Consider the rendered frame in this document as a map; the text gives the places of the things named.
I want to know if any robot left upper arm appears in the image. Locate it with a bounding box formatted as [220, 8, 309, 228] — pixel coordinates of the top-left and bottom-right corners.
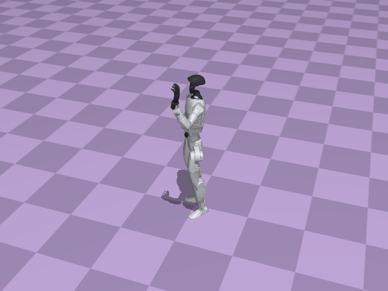
[180, 102, 204, 130]

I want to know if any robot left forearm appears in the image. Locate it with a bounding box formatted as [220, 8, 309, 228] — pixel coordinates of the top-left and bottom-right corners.
[170, 105, 191, 129]

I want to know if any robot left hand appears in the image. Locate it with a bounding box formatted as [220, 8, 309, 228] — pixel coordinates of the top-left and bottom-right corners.
[171, 84, 180, 110]

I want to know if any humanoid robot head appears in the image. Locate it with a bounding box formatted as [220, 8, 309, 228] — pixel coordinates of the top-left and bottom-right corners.
[188, 75, 206, 99]

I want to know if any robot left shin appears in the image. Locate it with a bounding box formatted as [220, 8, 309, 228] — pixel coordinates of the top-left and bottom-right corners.
[192, 181, 206, 212]

